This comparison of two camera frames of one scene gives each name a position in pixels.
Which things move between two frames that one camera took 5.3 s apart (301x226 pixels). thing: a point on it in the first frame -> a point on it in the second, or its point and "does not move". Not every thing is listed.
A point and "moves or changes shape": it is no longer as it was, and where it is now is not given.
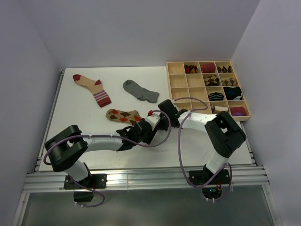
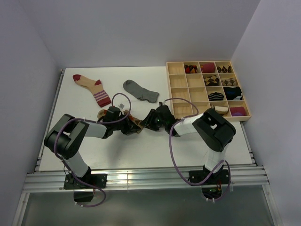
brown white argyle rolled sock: x=224 y=69 does not move
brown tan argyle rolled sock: x=211 y=81 does not move
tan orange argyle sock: x=131 y=117 moves or changes shape
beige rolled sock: x=221 y=108 does not move
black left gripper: x=151 y=134 -> x=130 y=127
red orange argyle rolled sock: x=191 y=69 does not move
